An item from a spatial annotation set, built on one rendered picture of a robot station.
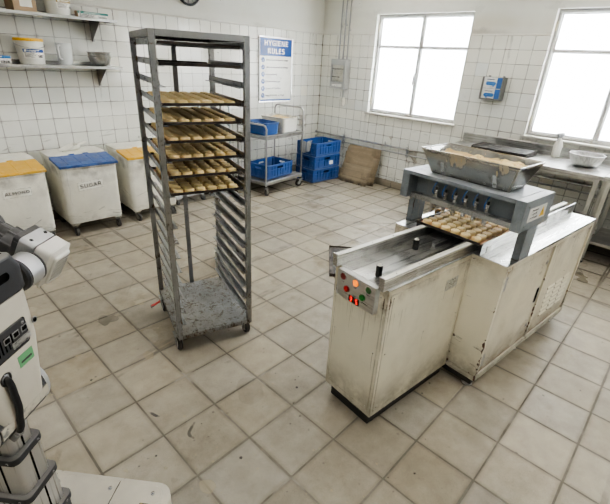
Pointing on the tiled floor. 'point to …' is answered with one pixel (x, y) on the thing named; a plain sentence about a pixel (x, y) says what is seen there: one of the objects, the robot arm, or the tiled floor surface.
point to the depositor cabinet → (511, 293)
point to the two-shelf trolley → (274, 154)
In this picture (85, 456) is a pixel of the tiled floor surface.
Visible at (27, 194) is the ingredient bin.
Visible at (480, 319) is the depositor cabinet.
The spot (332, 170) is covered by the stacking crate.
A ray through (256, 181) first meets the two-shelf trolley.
